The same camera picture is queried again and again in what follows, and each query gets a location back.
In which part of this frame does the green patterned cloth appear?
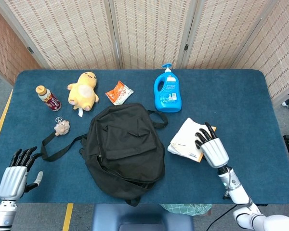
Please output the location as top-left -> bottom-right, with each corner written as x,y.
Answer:
160,204 -> 212,217

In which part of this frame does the black floor cable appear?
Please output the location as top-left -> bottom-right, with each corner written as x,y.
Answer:
205,204 -> 238,231

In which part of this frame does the orange white snack packet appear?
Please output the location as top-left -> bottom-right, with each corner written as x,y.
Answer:
105,80 -> 134,106

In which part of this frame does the beige woven screen panel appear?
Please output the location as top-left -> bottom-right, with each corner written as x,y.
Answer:
231,0 -> 289,107
105,0 -> 198,70
0,0 -> 123,70
178,0 -> 278,70

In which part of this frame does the Costa coffee bottle yellow cap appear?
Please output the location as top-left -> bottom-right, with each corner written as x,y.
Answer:
35,85 -> 62,112

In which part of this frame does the yellow plush toy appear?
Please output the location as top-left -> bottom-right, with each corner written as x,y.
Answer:
67,71 -> 100,117

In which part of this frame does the white book yellow spine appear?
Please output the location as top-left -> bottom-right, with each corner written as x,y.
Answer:
167,117 -> 217,163

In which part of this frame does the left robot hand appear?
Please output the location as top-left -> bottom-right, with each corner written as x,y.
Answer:
0,146 -> 44,202

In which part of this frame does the blue detergent pump bottle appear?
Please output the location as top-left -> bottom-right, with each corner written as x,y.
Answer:
154,63 -> 183,113

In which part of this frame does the black fabric backpack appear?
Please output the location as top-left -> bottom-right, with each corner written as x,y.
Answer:
40,103 -> 169,207

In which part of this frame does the brown woven screen panel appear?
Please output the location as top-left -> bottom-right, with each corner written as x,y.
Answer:
0,2 -> 43,85

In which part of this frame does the yellow floor tape strip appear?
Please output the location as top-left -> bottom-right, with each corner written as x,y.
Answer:
0,89 -> 14,150
62,203 -> 74,231

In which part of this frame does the blue padded seat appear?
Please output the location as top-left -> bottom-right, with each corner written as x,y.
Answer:
92,204 -> 195,231

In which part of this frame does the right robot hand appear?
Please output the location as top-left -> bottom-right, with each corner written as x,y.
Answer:
194,122 -> 230,169

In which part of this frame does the beige fluffy keychain toy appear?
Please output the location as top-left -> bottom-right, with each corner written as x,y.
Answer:
53,116 -> 70,137

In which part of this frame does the blue carpet table cover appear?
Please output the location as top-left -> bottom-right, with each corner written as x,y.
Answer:
0,69 -> 289,205

